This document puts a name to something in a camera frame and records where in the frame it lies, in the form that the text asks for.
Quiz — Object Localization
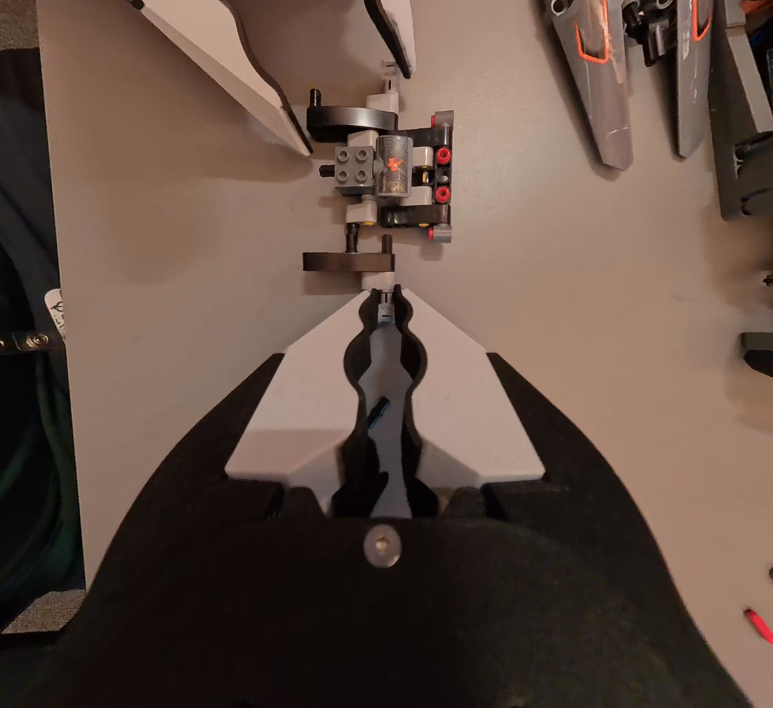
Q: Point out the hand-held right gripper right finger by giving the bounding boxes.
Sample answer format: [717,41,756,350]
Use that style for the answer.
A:
[393,285,547,518]

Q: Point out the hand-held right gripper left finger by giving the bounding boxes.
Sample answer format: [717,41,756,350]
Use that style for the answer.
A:
[225,289,387,518]

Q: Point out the black lego beam assembly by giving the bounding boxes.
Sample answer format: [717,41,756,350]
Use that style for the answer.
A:
[302,236,399,325]
[306,61,401,144]

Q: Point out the dark grey lego axle assembly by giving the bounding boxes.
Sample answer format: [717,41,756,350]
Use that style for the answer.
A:
[319,134,414,253]

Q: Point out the black lego assembly red pins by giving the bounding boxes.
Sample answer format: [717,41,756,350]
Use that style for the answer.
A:
[380,110,455,244]

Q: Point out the grey lego panels orange stripes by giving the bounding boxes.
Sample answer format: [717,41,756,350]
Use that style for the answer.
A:
[539,0,716,173]

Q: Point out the large lego vehicle model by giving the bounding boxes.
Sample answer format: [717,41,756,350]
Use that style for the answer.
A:
[707,0,773,380]

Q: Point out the person's dark trousers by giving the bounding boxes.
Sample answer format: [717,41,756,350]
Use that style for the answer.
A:
[0,50,85,630]

